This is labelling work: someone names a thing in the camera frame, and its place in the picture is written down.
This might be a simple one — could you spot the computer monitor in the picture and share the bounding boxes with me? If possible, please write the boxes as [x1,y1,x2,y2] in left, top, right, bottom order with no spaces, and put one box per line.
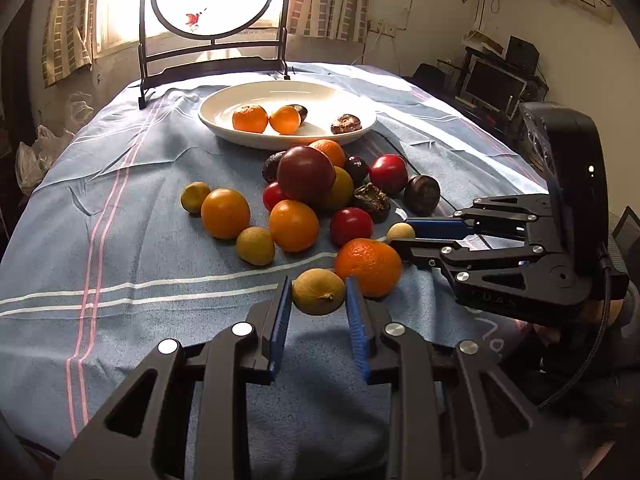
[460,56,529,114]

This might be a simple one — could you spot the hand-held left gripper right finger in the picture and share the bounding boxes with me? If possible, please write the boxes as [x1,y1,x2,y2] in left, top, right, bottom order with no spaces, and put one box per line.
[345,276,583,480]

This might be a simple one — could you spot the dark purple plum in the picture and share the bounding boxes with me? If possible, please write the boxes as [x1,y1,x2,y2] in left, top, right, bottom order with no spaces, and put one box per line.
[344,156,371,186]

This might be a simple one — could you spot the clear plastic bag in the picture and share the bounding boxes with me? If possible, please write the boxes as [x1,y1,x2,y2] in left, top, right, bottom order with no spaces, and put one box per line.
[15,91,95,195]

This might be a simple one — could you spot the large dark red apple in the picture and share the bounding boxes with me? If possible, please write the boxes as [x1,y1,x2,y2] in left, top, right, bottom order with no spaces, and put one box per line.
[277,146,336,204]

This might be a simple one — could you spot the white oval plate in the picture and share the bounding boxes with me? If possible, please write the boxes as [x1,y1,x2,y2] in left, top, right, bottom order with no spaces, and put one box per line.
[198,80,377,151]

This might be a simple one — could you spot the black chair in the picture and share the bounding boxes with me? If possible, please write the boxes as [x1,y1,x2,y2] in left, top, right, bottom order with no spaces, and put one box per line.
[413,62,447,92]

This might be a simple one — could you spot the red tomato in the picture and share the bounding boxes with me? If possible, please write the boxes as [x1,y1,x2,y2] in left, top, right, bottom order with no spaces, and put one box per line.
[330,207,374,248]
[262,181,291,212]
[369,154,409,196]

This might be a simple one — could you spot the wrinkled brown passion fruit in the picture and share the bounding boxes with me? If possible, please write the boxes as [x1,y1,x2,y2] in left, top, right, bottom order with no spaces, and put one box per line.
[330,114,363,135]
[350,182,392,224]

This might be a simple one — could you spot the large bumpy orange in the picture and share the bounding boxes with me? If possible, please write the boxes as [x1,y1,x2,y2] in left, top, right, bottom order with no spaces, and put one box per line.
[334,238,403,298]

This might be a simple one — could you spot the small orange mandarin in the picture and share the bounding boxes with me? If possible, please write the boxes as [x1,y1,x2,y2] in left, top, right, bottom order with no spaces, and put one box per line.
[269,105,302,135]
[232,104,269,134]

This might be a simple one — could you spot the small yellow-green citrus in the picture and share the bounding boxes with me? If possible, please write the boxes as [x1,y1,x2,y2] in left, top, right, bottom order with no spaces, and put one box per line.
[180,181,212,217]
[235,226,276,266]

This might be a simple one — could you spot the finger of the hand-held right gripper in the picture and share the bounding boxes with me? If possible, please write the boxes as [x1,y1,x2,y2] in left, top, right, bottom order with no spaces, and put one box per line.
[405,194,555,242]
[390,237,592,320]

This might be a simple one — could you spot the smooth orange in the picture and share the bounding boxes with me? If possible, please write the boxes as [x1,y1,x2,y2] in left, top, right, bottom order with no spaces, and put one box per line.
[269,199,320,253]
[201,188,251,240]
[308,139,347,168]

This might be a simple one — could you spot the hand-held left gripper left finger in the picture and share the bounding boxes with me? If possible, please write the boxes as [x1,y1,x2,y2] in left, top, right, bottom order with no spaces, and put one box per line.
[54,276,293,480]

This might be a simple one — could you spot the yellow-green round fruit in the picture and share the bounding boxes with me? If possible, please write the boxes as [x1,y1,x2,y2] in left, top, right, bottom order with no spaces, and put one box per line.
[314,166,355,212]

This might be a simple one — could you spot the black braided cable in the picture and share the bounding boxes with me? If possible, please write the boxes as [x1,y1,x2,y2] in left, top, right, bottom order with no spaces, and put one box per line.
[536,264,615,411]

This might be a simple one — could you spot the yellow-green lemon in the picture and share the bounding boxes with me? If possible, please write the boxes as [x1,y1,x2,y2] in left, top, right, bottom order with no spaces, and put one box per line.
[291,268,347,316]

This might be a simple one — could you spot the blue striped tablecloth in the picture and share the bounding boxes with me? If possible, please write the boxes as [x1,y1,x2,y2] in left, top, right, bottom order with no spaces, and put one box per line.
[0,61,551,466]

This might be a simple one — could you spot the small pale round fruit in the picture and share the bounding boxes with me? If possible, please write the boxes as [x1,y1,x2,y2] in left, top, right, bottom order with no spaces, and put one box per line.
[386,222,416,245]

